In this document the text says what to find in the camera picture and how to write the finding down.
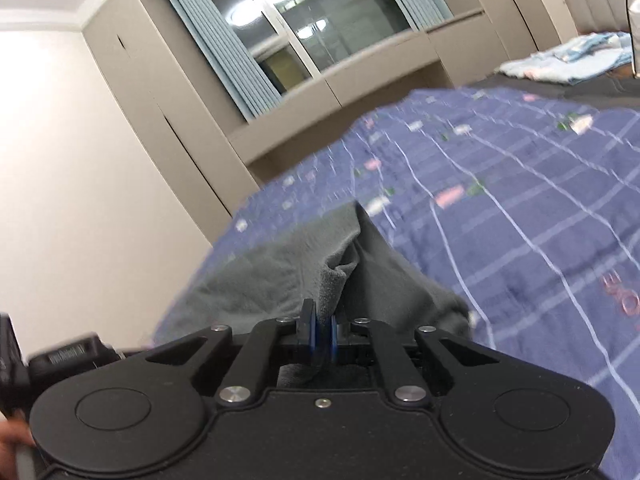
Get light blue left curtain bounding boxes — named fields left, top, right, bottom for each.
left=169, top=0, right=281, bottom=120

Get window with white frame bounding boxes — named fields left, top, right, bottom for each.
left=212, top=0, right=409, bottom=94

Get blue floral checked quilt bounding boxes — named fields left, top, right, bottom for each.
left=153, top=88, right=639, bottom=479

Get person's hand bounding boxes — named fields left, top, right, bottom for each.
left=0, top=419, right=35, bottom=478

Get light blue patterned pillow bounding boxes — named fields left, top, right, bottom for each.
left=495, top=32, right=634, bottom=86

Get beige built-in wardrobe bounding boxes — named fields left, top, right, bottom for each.
left=84, top=0, right=578, bottom=240

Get grey fleece pants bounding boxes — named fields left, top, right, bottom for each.
left=162, top=202, right=474, bottom=391

